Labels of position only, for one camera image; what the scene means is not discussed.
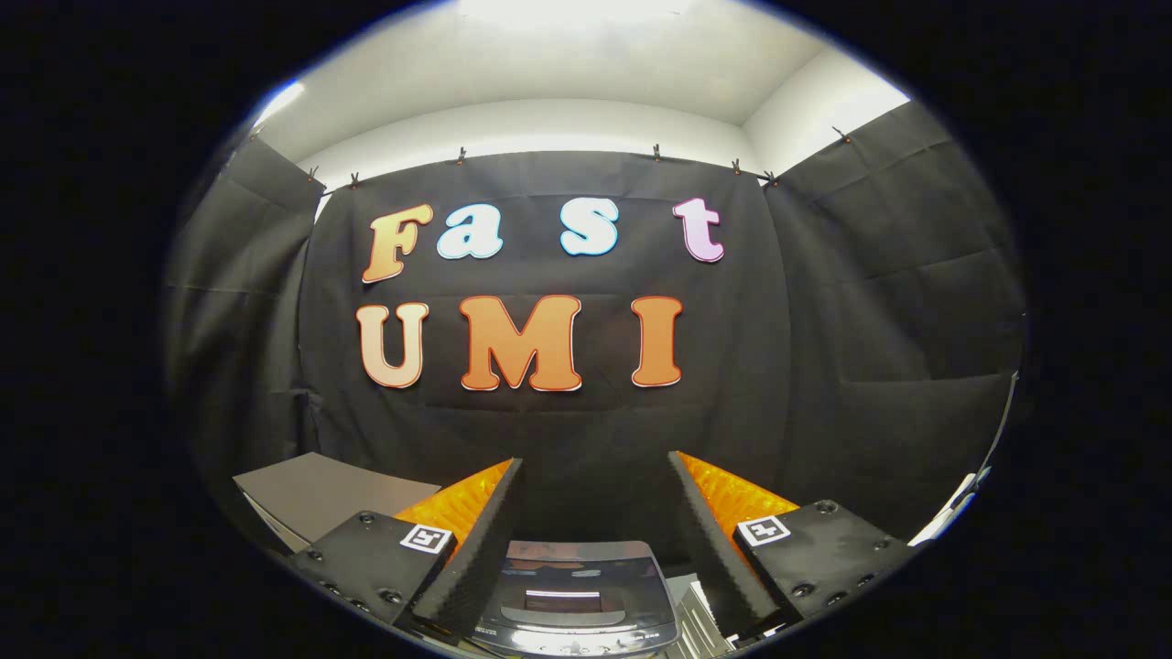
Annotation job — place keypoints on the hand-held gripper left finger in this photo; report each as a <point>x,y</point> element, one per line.
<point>476,554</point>

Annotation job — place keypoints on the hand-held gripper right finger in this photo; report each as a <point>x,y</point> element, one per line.
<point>719,558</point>

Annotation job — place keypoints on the grey washing machine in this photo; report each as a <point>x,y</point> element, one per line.
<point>577,641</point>

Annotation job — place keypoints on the grey slatted stand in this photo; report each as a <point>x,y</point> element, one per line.
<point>700,618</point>

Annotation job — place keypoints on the dark grey box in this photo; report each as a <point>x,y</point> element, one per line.
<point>320,494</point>

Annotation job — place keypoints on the black backdrop cloth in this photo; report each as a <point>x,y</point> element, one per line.
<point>824,366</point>

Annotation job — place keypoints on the white side table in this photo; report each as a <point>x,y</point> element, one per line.
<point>943,517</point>

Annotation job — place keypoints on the ceiling light panel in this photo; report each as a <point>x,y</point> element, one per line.
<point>279,102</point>

